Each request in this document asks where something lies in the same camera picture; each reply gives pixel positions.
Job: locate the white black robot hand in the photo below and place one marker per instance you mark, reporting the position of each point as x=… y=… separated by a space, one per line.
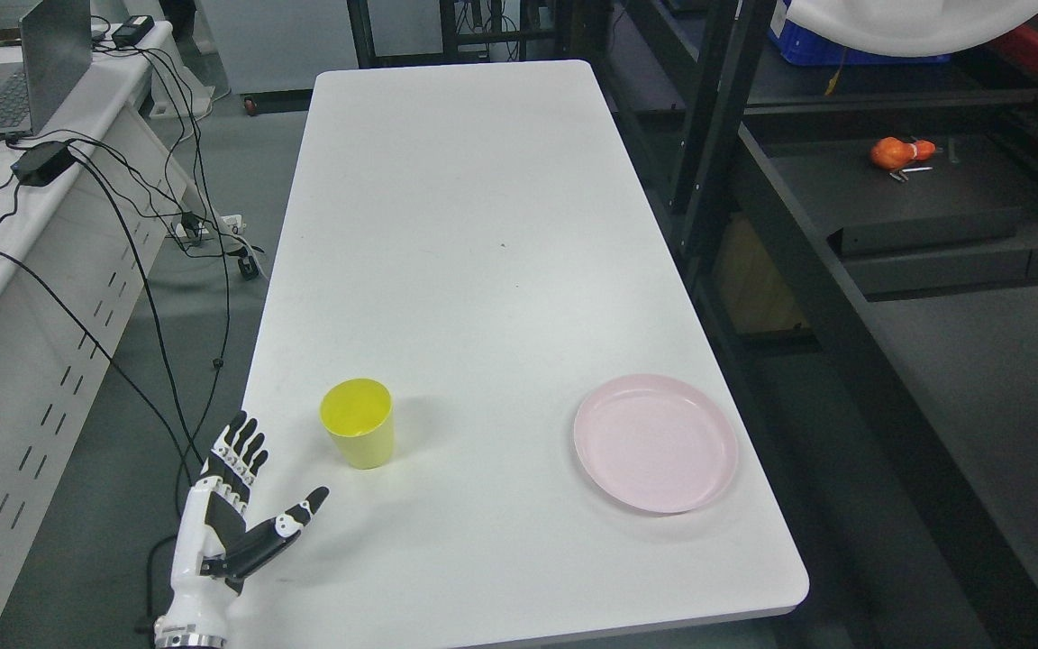
x=216 y=551

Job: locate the yellow plastic cup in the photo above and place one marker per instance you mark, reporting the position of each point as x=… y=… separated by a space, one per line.
x=358 y=415

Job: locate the black metal shelf rack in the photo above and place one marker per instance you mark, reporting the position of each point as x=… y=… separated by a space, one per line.
x=879 y=329

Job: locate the orange toy on shelf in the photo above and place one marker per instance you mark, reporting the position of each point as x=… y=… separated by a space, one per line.
x=893 y=154

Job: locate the white power strip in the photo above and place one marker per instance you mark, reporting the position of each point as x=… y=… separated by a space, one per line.
x=191 y=229

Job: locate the white side desk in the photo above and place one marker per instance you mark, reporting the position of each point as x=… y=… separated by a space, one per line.
x=71 y=254

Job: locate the white table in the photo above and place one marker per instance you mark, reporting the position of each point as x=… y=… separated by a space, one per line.
x=475 y=238

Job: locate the black power adapter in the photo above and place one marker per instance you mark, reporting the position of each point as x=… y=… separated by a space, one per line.
x=42 y=163

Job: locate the pink plastic plate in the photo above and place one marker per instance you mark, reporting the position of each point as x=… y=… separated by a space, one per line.
x=655 y=443

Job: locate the grey laptop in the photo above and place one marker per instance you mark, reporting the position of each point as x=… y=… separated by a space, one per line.
x=56 y=47

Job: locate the black charger brick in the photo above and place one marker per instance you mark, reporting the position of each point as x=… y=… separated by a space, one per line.
x=132 y=31

